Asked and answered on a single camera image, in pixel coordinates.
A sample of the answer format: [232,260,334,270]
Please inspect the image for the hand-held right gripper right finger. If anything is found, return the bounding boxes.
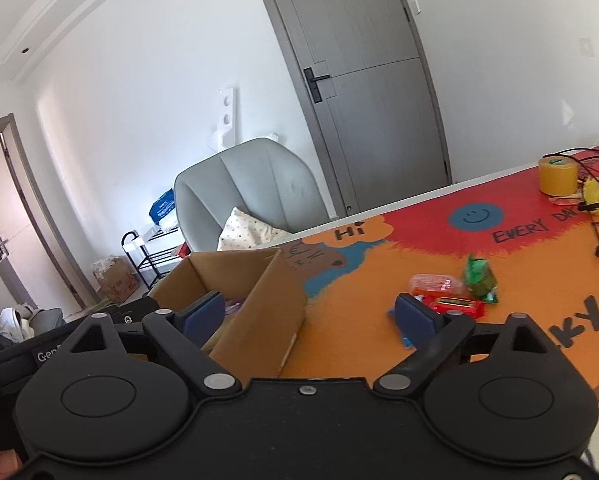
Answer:
[374,292,577,397]

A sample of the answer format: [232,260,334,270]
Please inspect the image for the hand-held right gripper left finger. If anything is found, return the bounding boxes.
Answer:
[59,291,242,397]

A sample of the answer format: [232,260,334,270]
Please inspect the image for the red clear snack packet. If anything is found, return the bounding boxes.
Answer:
[409,273,464,297]

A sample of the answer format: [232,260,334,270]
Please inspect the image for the red snack bar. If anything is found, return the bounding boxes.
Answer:
[422,296,487,320]

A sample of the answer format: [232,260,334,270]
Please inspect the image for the green snack packet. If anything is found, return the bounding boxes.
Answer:
[463,254,500,305]

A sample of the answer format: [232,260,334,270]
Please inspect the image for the pile of clothes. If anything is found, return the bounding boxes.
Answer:
[0,305,65,361]

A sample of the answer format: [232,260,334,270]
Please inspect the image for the colourful printed table mat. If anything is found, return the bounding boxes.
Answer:
[274,145,599,403]

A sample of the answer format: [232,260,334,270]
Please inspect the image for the black shelf rack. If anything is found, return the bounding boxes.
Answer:
[120,225,190,291]

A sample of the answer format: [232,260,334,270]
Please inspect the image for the dotted white pillow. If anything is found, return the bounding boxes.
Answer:
[216,206,294,252]

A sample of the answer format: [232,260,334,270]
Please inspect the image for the small floor cardboard box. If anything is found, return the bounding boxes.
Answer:
[93,256,140,302]

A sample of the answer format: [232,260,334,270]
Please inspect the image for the blue plastic bag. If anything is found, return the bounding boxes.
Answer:
[149,188,176,226]

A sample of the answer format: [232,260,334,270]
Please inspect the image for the grey shell chair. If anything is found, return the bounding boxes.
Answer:
[174,137,330,253]

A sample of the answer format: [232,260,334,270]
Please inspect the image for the open brown door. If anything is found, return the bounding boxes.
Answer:
[0,114,87,318]

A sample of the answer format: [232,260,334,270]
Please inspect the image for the yellow tape roll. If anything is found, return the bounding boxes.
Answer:
[538,156,580,196]

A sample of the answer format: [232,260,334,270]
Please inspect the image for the grey room door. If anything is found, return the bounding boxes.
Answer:
[249,0,453,218]

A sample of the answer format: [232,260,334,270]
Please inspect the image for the black cables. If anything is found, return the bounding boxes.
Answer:
[542,146,599,181]

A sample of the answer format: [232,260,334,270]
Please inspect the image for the black door handle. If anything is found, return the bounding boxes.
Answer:
[303,66,331,104]

